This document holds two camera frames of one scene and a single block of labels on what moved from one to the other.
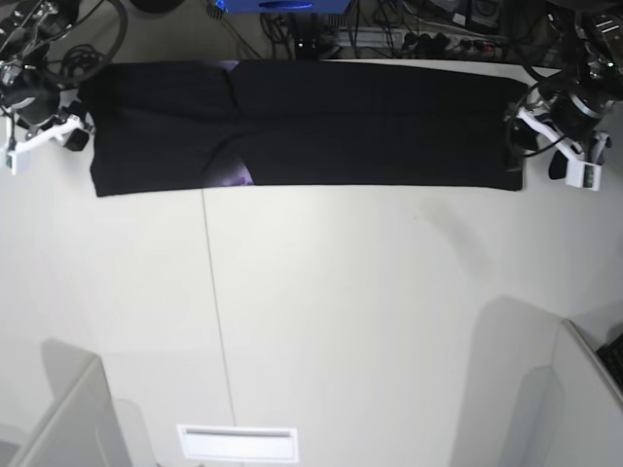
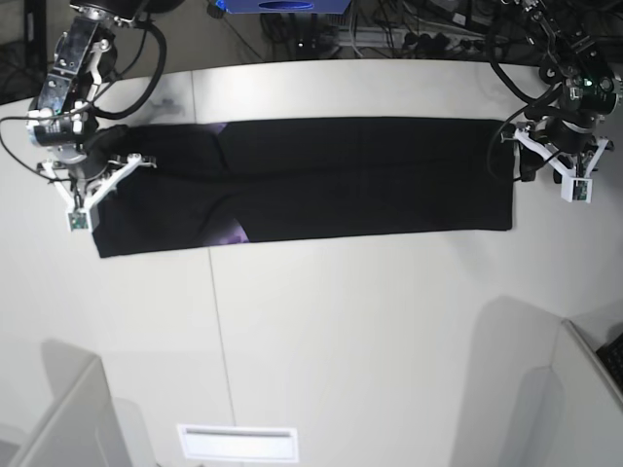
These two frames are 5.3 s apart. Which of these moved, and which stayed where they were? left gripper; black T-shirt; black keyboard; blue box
Moved: black T-shirt; left gripper
Stayed: black keyboard; blue box
